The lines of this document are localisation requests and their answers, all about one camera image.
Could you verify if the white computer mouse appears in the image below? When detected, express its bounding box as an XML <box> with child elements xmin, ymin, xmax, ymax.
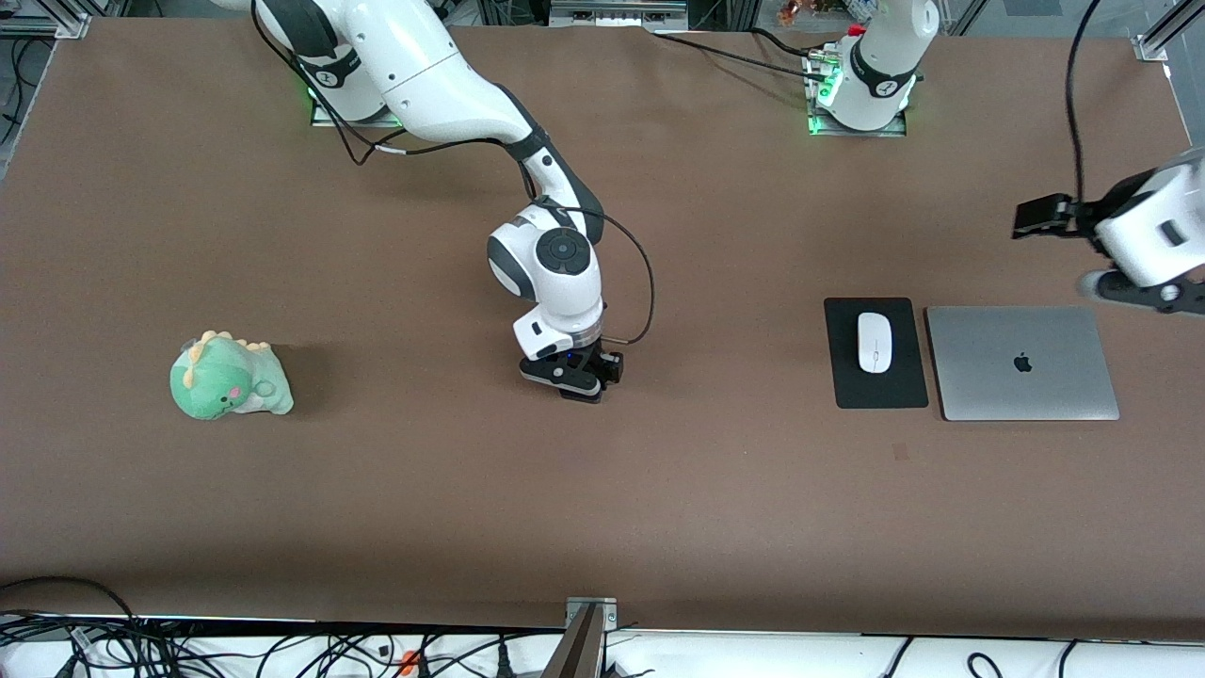
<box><xmin>857</xmin><ymin>313</ymin><xmax>893</xmax><ymax>374</ymax></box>

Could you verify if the black mouse pad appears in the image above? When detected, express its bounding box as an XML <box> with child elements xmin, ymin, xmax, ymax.
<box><xmin>824</xmin><ymin>298</ymin><xmax>930</xmax><ymax>410</ymax></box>

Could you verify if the silver closed laptop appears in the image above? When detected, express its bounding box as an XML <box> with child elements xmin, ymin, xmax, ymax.
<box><xmin>925</xmin><ymin>305</ymin><xmax>1121</xmax><ymax>422</ymax></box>

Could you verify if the green dinosaur plush toy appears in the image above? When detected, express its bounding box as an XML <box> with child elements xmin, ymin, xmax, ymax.
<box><xmin>169</xmin><ymin>330</ymin><xmax>295</xmax><ymax>421</ymax></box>

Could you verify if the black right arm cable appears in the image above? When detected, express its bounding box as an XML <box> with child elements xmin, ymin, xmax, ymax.
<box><xmin>249</xmin><ymin>0</ymin><xmax>657</xmax><ymax>347</ymax></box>

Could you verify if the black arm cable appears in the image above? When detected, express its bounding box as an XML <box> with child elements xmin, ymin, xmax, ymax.
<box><xmin>249</xmin><ymin>0</ymin><xmax>657</xmax><ymax>347</ymax></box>
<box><xmin>1064</xmin><ymin>0</ymin><xmax>1102</xmax><ymax>203</ymax></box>

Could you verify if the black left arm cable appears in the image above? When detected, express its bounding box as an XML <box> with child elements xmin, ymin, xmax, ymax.
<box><xmin>1064</xmin><ymin>0</ymin><xmax>1102</xmax><ymax>203</ymax></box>

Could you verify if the aluminium frame corner profile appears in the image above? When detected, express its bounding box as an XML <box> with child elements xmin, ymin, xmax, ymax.
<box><xmin>1134</xmin><ymin>0</ymin><xmax>1205</xmax><ymax>63</ymax></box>
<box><xmin>0</xmin><ymin>0</ymin><xmax>92</xmax><ymax>40</ymax></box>

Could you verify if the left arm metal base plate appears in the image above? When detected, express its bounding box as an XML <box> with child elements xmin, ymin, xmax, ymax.
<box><xmin>803</xmin><ymin>49</ymin><xmax>909</xmax><ymax>138</ymax></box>

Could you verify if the metal table edge bracket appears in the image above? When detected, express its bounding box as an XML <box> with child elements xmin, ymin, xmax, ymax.
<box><xmin>565</xmin><ymin>597</ymin><xmax>619</xmax><ymax>628</ymax></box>

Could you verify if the aluminium profile post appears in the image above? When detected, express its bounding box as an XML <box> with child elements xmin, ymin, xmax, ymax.
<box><xmin>544</xmin><ymin>605</ymin><xmax>605</xmax><ymax>678</ymax></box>

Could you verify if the short black base cable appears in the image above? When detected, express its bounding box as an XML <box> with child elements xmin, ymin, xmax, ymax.
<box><xmin>751</xmin><ymin>26</ymin><xmax>825</xmax><ymax>57</ymax></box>

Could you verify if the long black base cable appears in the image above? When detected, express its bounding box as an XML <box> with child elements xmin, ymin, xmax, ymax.
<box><xmin>650</xmin><ymin>32</ymin><xmax>829</xmax><ymax>81</ymax></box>

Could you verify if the grey metal frame block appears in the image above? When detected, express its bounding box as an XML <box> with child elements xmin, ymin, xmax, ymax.
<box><xmin>549</xmin><ymin>0</ymin><xmax>690</xmax><ymax>29</ymax></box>

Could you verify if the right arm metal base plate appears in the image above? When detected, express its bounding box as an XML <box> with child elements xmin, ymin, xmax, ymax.
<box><xmin>311</xmin><ymin>99</ymin><xmax>406</xmax><ymax>128</ymax></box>

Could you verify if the black looped floor cable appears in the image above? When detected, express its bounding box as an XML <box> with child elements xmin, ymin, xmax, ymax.
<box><xmin>0</xmin><ymin>576</ymin><xmax>142</xmax><ymax>627</ymax></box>

